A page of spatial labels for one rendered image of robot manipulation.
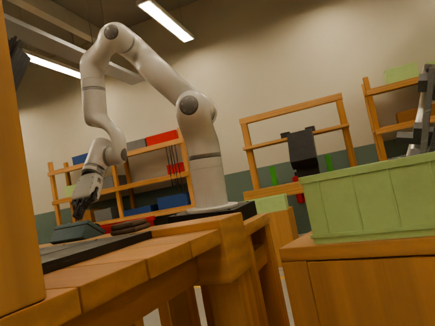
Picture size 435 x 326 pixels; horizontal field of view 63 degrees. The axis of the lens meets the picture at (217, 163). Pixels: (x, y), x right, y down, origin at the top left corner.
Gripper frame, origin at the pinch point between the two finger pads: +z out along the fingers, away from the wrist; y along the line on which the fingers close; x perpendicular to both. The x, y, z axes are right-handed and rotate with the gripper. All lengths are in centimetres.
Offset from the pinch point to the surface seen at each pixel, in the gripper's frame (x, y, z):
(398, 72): -327, -137, -373
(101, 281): 37, -61, 40
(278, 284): -52, -54, 12
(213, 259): 3, -58, 23
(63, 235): 5.2, -3.8, 11.2
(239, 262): -4, -61, 22
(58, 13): -76, 338, -473
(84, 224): 5.2, -11.6, 8.5
